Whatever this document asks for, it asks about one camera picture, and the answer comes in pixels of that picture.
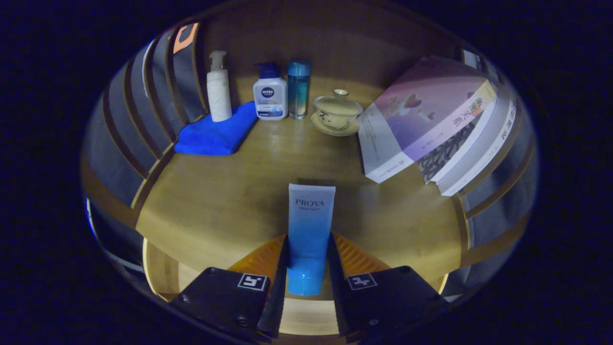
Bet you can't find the white bottle with blue cap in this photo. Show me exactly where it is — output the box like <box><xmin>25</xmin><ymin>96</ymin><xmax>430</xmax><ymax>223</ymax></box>
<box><xmin>252</xmin><ymin>62</ymin><xmax>289</xmax><ymax>121</ymax></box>

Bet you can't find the purple cover book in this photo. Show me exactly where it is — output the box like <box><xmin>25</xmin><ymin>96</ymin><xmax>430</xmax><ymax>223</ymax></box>
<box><xmin>357</xmin><ymin>57</ymin><xmax>499</xmax><ymax>184</ymax></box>

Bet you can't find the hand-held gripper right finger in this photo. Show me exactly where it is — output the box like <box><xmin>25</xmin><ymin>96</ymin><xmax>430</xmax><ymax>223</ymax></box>
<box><xmin>327</xmin><ymin>232</ymin><xmax>451</xmax><ymax>343</ymax></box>

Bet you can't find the white book with lettered spine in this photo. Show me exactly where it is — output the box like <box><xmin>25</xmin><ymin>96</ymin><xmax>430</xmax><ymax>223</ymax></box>
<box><xmin>438</xmin><ymin>98</ymin><xmax>519</xmax><ymax>197</ymax></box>

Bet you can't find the white pump bottle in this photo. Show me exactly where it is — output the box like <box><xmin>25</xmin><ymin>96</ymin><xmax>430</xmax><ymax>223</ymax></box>
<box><xmin>206</xmin><ymin>50</ymin><xmax>233</xmax><ymax>123</ymax></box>

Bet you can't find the plain white book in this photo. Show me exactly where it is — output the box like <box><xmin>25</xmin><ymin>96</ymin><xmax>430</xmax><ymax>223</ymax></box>
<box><xmin>429</xmin><ymin>91</ymin><xmax>511</xmax><ymax>185</ymax></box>

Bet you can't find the blue cosmetic tube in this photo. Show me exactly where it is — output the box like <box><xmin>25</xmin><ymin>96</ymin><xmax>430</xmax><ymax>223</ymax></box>
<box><xmin>286</xmin><ymin>184</ymin><xmax>337</xmax><ymax>297</ymax></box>

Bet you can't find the wooden countertop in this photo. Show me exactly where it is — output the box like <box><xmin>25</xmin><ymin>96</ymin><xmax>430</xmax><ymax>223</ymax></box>
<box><xmin>136</xmin><ymin>77</ymin><xmax>463</xmax><ymax>293</ymax></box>

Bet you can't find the lidded ceramic tea cup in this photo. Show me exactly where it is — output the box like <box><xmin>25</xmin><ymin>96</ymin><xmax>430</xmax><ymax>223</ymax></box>
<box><xmin>310</xmin><ymin>89</ymin><xmax>364</xmax><ymax>137</ymax></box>

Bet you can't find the patterned grey book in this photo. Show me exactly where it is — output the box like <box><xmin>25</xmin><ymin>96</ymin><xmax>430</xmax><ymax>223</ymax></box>
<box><xmin>416</xmin><ymin>113</ymin><xmax>484</xmax><ymax>184</ymax></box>

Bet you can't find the folded blue cloth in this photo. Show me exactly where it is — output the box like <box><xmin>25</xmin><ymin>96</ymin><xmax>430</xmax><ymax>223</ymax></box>
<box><xmin>173</xmin><ymin>101</ymin><xmax>259</xmax><ymax>156</ymax></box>

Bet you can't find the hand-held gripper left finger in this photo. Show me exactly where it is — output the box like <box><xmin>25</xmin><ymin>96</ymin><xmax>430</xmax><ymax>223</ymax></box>
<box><xmin>168</xmin><ymin>234</ymin><xmax>291</xmax><ymax>343</ymax></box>

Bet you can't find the wooden cabinet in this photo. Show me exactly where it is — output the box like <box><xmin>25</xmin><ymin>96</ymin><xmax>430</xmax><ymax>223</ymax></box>
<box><xmin>80</xmin><ymin>2</ymin><xmax>541</xmax><ymax>336</ymax></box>

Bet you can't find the teal translucent bottle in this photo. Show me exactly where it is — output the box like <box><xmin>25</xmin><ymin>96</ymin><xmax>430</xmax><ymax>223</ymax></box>
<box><xmin>287</xmin><ymin>60</ymin><xmax>312</xmax><ymax>120</ymax></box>

